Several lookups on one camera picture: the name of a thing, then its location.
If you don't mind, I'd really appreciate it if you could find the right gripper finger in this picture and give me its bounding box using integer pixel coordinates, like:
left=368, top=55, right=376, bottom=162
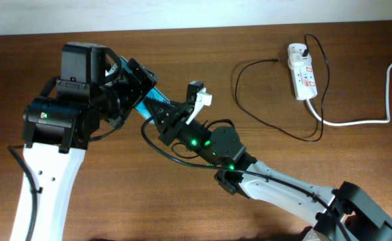
left=160, top=100, right=191, bottom=116
left=143, top=98, right=165, bottom=131

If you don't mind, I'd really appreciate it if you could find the thin black charging cable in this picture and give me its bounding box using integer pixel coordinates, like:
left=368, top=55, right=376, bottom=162
left=234, top=33, right=330, bottom=143

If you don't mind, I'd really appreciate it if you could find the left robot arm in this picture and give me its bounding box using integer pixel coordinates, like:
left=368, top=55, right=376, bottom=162
left=11, top=42, right=158, bottom=240

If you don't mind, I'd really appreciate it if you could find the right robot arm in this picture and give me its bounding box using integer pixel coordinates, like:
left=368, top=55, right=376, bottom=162
left=144, top=98, right=392, bottom=240

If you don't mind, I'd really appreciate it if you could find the white USB charger adapter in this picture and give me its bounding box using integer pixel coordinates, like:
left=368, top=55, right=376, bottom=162
left=287, top=43, right=312, bottom=70

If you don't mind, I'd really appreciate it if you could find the white power strip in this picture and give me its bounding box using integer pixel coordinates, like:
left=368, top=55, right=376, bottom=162
left=286, top=43, right=318, bottom=101

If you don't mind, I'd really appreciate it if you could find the white power strip cord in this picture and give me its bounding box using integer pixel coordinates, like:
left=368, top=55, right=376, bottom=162
left=304, top=58, right=392, bottom=127

